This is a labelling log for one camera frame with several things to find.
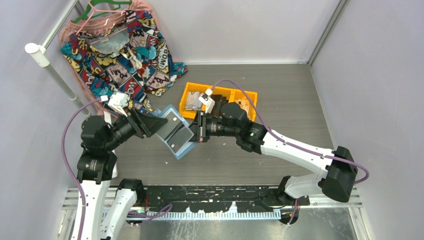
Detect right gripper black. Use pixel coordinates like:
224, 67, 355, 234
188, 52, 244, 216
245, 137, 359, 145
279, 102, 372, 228
177, 111, 239, 143

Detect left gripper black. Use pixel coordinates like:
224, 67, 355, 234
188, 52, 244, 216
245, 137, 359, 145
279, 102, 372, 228
104, 105, 167, 150

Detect blue card holder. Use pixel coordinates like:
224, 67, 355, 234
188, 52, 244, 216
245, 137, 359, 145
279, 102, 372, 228
153, 104, 198, 160

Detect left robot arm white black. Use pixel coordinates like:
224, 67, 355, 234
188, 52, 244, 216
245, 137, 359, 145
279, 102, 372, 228
71, 110, 168, 240

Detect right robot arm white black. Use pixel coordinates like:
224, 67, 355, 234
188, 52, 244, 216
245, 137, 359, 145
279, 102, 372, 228
189, 103, 358, 206

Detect silver cards stack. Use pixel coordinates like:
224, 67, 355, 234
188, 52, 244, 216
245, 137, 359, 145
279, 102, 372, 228
184, 91, 203, 111

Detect black cards stack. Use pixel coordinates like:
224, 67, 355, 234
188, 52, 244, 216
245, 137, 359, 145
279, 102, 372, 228
211, 94, 229, 117

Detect tan cards stack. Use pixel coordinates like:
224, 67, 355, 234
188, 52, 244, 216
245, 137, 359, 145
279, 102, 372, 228
235, 98, 252, 119

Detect comic print shorts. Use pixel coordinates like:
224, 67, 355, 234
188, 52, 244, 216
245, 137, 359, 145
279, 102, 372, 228
60, 9, 188, 115

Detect pink garment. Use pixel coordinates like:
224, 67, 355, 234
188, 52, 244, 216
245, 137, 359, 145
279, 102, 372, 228
58, 0, 160, 101

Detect green hanger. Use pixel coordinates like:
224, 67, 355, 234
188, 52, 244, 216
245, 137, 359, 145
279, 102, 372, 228
72, 0, 133, 24

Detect pink hanger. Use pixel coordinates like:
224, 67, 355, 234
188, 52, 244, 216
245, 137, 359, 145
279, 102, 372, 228
67, 10, 130, 52

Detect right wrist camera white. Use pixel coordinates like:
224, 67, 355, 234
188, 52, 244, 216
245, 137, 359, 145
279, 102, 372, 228
198, 88, 215, 114

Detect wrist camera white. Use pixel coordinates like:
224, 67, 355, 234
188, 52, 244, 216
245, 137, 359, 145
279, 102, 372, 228
198, 88, 215, 114
107, 91, 130, 117

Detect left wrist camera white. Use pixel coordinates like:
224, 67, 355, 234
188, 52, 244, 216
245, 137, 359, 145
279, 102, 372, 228
107, 91, 130, 117

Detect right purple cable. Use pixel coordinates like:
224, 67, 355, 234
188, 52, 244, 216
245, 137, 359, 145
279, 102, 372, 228
205, 78, 370, 225

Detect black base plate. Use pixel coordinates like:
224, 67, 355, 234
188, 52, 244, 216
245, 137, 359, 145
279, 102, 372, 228
131, 185, 295, 213

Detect metal clothes rail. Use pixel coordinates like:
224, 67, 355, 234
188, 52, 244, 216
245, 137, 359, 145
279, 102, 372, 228
24, 0, 106, 133

